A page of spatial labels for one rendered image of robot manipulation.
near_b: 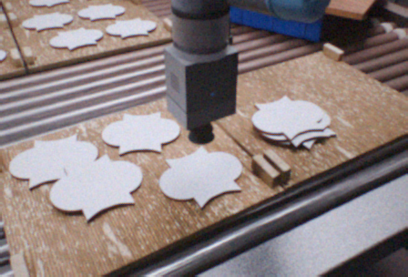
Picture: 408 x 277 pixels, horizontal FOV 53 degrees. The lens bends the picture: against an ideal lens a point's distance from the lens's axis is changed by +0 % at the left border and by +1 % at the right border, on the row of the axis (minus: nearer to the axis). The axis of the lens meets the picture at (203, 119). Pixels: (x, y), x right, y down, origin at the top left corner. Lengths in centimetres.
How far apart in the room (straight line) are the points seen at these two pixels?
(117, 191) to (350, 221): 37
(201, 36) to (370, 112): 50
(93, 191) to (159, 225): 12
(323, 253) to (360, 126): 31
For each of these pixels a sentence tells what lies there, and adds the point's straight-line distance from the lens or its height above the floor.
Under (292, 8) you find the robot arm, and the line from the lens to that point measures 44.
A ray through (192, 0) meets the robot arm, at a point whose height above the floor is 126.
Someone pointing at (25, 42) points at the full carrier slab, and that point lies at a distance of 124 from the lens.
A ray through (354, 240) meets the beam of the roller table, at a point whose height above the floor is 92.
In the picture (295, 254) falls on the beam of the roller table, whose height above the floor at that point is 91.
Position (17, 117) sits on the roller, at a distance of 96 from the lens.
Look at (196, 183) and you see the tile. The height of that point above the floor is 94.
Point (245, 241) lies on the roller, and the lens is 64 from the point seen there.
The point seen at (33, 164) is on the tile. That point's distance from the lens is 77.
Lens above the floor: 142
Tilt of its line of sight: 36 degrees down
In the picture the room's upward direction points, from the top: straight up
